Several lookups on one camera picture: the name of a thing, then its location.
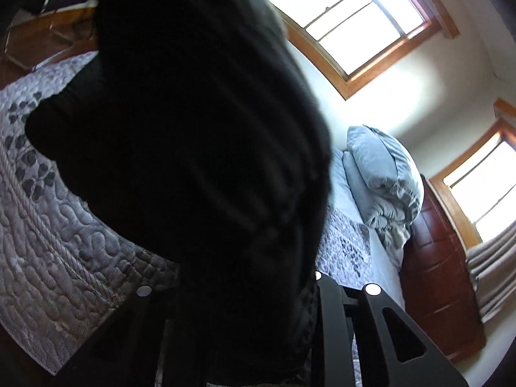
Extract dark wooden headboard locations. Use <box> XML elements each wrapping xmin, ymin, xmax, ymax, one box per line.
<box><xmin>400</xmin><ymin>180</ymin><xmax>486</xmax><ymax>363</ymax></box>

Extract wooden framed side window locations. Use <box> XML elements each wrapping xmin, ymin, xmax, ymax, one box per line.
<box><xmin>269</xmin><ymin>0</ymin><xmax>459</xmax><ymax>100</ymax></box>

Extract wooden framed headboard window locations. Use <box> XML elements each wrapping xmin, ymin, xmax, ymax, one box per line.
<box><xmin>430</xmin><ymin>98</ymin><xmax>515</xmax><ymax>249</ymax></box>

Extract light blue bed sheet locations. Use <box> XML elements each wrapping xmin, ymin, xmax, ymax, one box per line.
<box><xmin>330</xmin><ymin>146</ymin><xmax>405</xmax><ymax>308</ymax></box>

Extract grey quilted bedspread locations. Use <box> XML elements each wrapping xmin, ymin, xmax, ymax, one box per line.
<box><xmin>0</xmin><ymin>50</ymin><xmax>374</xmax><ymax>376</ymax></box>

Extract black cargo pants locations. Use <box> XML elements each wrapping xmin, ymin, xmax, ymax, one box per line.
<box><xmin>25</xmin><ymin>0</ymin><xmax>332</xmax><ymax>386</ymax></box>

